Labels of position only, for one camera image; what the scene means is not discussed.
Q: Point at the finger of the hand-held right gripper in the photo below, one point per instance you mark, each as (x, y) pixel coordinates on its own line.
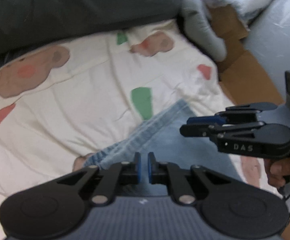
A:
(195, 130)
(205, 120)

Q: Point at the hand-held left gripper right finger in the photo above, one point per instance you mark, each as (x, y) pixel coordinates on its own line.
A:
(150, 167)

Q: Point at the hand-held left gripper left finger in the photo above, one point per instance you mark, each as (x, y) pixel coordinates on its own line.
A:
(138, 166)

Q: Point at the light blue jeans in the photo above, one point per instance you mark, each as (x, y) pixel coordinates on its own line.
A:
(170, 140)

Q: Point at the person's right hand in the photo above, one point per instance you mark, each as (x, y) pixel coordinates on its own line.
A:
(277, 170)

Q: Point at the folded cardboard sheet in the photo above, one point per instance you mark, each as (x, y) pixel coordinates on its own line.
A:
(247, 80)

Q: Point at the cream bear print blanket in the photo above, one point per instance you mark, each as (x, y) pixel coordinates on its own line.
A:
(84, 100)

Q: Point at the grey neck pillow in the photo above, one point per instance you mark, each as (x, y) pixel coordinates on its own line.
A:
(202, 30)

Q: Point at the grey plastic-wrapped mattress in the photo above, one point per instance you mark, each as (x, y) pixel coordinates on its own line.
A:
(280, 35)

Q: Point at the dark grey duvet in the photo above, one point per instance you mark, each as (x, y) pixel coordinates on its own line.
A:
(72, 7)

